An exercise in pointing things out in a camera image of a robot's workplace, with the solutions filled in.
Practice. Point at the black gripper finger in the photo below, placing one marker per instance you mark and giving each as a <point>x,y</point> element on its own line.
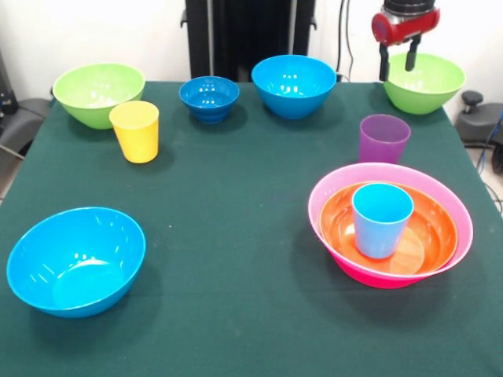
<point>384,64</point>
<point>411,57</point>

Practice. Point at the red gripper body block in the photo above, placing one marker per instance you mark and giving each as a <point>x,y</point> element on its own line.
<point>404,27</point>

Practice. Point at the green plastic bowl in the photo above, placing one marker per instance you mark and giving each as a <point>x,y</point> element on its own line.
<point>428,90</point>
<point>98,88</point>

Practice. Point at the light blue plastic cup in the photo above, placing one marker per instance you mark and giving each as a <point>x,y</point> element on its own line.
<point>379,231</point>

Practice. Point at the orange plastic bowl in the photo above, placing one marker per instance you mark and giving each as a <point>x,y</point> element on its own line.
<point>432,235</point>

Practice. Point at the yellow plastic cup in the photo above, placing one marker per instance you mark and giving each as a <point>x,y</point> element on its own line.
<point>135,133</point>

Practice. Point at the light blue plastic bowl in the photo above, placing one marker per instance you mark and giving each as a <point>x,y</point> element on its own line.
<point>294,88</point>
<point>74,267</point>

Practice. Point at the purple plastic cup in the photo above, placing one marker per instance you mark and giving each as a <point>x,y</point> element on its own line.
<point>383,143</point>

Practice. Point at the black equipment with knob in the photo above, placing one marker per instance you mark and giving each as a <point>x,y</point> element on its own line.
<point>479,125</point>

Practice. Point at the small dark blue bowl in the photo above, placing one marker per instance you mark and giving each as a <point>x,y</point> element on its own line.
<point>209,98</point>

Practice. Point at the large pink plastic bowl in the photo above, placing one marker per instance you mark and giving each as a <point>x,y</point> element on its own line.
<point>369,277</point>

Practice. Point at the dark green tablecloth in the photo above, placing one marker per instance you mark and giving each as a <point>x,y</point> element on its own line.
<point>236,255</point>

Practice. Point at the grey chair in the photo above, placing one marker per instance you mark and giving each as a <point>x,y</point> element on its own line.
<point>19,125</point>

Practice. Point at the black device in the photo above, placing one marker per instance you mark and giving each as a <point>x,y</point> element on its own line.
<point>4,94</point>

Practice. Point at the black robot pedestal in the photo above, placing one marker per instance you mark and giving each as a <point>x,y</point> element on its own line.
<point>236,39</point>

